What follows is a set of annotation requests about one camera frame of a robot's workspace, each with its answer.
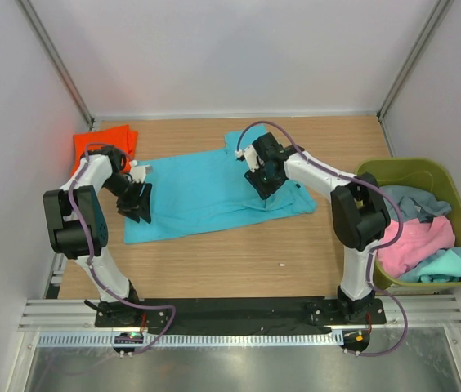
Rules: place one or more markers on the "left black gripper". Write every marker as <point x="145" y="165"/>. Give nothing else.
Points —
<point x="129" y="208"/>

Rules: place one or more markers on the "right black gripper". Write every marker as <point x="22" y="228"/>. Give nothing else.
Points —
<point x="263" y="190"/>

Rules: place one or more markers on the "turquoise blue t shirt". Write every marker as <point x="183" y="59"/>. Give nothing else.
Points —
<point x="207" y="191"/>

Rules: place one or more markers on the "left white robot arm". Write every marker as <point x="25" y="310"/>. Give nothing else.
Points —
<point x="77" y="228"/>

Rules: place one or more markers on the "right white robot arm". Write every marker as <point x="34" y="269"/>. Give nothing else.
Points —
<point x="359" y="213"/>

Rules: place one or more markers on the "folded orange t shirt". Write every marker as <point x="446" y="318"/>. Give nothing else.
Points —
<point x="122" y="137"/>

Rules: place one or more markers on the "left controller board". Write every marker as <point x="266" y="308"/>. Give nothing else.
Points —
<point x="128" y="344"/>

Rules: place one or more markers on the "controller board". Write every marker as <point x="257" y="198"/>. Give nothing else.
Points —
<point x="355" y="342"/>
<point x="128" y="344"/>

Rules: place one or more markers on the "grey blue t shirt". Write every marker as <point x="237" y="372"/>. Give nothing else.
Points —
<point x="416" y="203"/>

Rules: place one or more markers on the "green plastic bin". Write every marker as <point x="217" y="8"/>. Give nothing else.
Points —
<point x="425" y="174"/>

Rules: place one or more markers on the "pink t shirt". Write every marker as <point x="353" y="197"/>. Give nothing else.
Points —
<point x="418" y="241"/>

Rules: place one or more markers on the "right controller board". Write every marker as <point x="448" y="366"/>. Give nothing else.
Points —
<point x="355" y="342"/>

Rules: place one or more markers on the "light teal t shirt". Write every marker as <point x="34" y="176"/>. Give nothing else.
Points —
<point x="442" y="267"/>

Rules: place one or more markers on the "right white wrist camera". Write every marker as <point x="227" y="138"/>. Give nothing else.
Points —
<point x="250" y="156"/>

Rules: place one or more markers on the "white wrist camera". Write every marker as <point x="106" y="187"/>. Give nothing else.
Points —
<point x="250" y="156"/>
<point x="138" y="172"/>

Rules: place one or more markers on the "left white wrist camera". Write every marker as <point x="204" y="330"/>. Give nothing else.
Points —
<point x="138" y="172"/>

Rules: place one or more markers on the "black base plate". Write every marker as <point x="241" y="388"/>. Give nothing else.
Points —
<point x="268" y="316"/>

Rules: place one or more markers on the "aluminium frame rail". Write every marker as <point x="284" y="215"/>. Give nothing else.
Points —
<point x="441" y="310"/>

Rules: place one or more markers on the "slotted cable duct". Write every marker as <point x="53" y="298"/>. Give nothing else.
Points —
<point x="105" y="339"/>

